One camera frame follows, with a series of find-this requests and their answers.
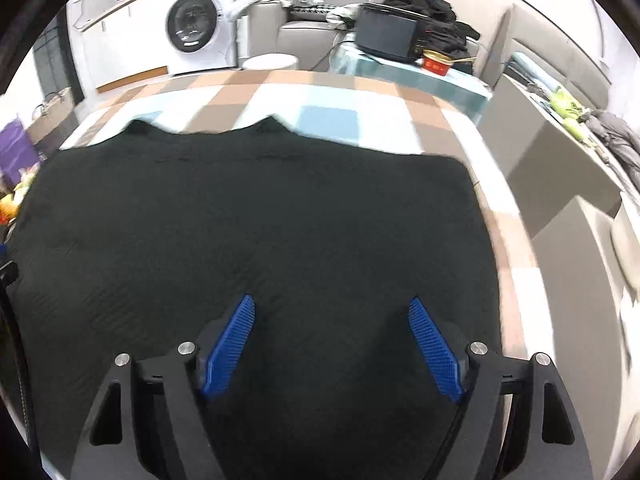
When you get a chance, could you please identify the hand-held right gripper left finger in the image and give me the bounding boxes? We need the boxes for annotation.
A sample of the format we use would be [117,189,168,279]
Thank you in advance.
[70,294,256,480]

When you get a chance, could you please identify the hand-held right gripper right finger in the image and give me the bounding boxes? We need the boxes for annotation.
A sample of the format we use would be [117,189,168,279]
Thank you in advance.
[408,296,596,480]

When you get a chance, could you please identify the black knit sweater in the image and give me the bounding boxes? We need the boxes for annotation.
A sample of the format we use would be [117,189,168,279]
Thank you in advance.
[0,116,503,480]

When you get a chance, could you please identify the pile of black clothes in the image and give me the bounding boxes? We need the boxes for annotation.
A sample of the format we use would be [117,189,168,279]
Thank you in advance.
[382,0,481,58]

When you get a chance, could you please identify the yellow toy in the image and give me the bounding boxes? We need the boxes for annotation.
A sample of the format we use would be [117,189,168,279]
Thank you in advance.
[0,192,23,223]

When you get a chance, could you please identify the purple bag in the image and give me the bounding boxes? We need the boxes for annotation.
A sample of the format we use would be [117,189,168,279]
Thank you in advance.
[0,117,41,188]

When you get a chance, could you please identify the low grey block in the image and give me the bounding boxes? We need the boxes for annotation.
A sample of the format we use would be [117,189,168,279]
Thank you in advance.
[532,195,640,461]

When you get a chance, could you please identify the beige woven basket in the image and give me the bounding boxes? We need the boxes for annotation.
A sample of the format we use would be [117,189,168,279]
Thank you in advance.
[27,87,81,151]

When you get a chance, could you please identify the tall grey cabinet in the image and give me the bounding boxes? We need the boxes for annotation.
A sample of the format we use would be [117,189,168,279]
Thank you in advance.
[477,74,626,241]

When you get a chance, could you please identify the dark glass door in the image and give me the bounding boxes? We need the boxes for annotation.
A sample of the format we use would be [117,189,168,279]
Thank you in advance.
[32,10,83,106]

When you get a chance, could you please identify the checkered tablecloth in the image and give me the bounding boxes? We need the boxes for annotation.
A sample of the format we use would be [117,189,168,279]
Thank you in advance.
[40,69,548,480]

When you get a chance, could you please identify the white kitchen counter cabinet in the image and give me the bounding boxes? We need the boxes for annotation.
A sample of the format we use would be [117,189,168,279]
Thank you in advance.
[75,0,171,93]

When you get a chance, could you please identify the green packet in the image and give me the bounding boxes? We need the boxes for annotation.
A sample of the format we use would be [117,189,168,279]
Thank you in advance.
[550,87,586,116]
[562,117,593,143]

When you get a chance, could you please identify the grey jacket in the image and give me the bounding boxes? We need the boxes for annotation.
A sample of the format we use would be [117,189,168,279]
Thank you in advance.
[582,110,640,188]

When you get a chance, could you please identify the red bowl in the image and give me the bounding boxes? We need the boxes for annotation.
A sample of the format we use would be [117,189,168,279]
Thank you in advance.
[421,51,453,75]

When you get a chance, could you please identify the white round stool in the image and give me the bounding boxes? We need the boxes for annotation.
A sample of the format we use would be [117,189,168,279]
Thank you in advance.
[241,53,299,72]

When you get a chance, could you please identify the light blue pillow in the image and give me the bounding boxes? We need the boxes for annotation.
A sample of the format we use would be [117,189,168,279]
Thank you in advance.
[507,52,551,91]

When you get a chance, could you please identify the white washing machine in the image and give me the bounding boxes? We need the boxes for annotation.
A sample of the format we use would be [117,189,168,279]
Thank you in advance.
[165,0,241,77]

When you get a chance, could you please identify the black microwave oven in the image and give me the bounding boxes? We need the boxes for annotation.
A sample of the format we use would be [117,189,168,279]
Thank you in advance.
[354,2,426,63]

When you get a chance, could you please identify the houndstooth cloth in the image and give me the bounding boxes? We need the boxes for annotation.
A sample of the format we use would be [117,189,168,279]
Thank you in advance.
[290,5,346,23]

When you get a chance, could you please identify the white grey cloth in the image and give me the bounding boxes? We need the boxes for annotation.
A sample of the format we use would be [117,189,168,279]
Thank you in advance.
[230,0,326,23]

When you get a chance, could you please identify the black cable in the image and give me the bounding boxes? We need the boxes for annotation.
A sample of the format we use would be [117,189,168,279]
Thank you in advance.
[0,282,36,456]

